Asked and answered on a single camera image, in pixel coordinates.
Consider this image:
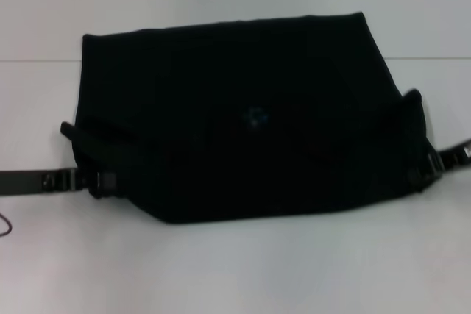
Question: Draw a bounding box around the black T-shirt with FREE print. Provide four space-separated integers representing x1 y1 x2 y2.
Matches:
60 12 439 225

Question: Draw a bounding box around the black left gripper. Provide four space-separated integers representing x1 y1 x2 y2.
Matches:
0 168 118 198

